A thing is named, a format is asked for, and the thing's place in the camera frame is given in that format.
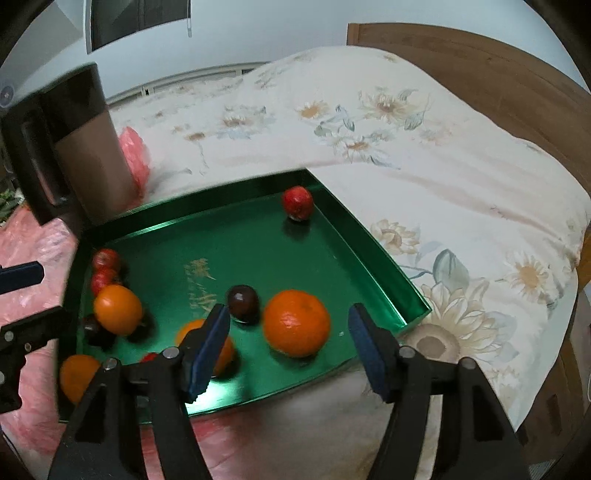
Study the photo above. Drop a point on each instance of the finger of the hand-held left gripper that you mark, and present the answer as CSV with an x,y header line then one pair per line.
x,y
34,328
21,276

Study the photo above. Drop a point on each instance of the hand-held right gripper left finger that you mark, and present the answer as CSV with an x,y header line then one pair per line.
x,y
210,355

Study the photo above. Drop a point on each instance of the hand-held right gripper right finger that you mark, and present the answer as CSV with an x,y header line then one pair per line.
x,y
367,350

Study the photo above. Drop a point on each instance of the orange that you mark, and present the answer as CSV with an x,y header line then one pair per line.
x,y
117,309
189,330
298,330
78,378

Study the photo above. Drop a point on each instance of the dark purple plum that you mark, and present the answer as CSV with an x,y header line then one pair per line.
x,y
243,302
94,330

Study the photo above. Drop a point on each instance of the small red tomato pair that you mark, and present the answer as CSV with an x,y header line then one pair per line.
x,y
150,357
106,259

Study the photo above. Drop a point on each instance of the small red tomato back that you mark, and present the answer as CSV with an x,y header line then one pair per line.
x,y
104,280

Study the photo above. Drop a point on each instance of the green shallow box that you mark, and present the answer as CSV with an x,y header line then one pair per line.
x,y
258,249

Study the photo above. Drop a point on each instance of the large red apple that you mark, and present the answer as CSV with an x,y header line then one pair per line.
x,y
298,203

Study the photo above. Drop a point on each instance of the pink plastic sheet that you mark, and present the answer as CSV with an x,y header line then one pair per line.
x,y
32,240

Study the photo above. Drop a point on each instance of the green leafy vegetables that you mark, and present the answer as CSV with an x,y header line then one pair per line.
x,y
7,205

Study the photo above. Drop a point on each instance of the copper and black electric kettle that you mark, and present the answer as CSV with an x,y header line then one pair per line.
x,y
83,157

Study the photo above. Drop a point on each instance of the dark window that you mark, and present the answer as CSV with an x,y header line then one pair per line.
x,y
138,23

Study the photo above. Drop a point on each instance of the wooden headboard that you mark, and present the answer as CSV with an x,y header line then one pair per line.
x,y
485,69

